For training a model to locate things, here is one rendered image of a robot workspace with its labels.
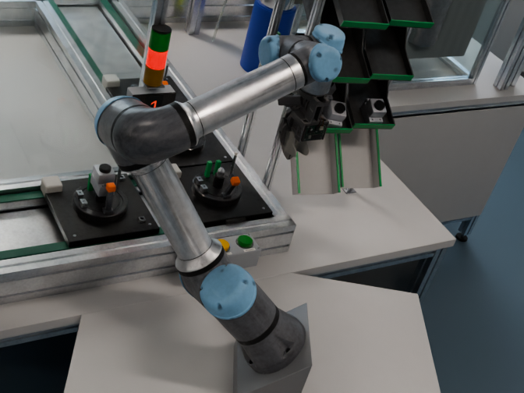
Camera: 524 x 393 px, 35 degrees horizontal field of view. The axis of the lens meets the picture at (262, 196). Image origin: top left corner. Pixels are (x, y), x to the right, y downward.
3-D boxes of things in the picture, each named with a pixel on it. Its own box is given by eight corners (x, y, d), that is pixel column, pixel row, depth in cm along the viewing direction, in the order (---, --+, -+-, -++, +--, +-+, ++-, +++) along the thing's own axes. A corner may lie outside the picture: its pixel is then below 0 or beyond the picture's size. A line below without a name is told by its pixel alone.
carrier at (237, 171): (271, 217, 233) (281, 182, 226) (193, 229, 221) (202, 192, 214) (233, 166, 249) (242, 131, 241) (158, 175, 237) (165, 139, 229)
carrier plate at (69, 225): (158, 234, 217) (160, 228, 215) (68, 248, 205) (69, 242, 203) (125, 178, 232) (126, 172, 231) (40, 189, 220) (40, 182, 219)
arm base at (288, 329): (303, 363, 181) (279, 336, 176) (246, 381, 188) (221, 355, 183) (307, 310, 193) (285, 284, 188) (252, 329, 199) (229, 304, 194)
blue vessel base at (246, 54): (286, 76, 321) (304, 12, 305) (251, 79, 313) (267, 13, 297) (267, 56, 331) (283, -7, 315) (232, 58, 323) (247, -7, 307)
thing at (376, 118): (378, 127, 238) (390, 114, 232) (365, 126, 236) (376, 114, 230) (371, 102, 241) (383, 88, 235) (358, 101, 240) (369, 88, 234)
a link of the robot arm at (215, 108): (122, 132, 153) (338, 30, 168) (103, 120, 162) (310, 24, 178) (143, 186, 158) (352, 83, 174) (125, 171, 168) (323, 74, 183)
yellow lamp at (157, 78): (164, 86, 215) (168, 69, 212) (146, 87, 212) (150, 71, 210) (157, 76, 218) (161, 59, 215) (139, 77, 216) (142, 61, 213)
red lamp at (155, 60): (168, 69, 212) (171, 52, 209) (150, 70, 209) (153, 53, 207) (161, 59, 215) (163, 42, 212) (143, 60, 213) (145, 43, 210)
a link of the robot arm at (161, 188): (215, 327, 188) (100, 125, 162) (189, 301, 201) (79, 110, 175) (257, 296, 191) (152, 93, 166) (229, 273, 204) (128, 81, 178)
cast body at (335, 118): (338, 131, 231) (348, 118, 225) (323, 129, 229) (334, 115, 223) (336, 106, 235) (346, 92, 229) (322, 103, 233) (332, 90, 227)
